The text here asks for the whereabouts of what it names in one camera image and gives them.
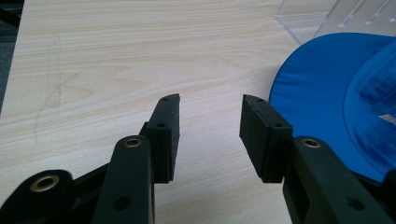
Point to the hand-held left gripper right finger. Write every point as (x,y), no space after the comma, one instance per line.
(264,146)

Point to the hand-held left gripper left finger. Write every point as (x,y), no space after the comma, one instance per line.
(162,146)

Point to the blue and red cap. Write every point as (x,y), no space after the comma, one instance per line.
(311,93)

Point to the clear acrylic rack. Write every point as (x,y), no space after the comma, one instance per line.
(342,18)

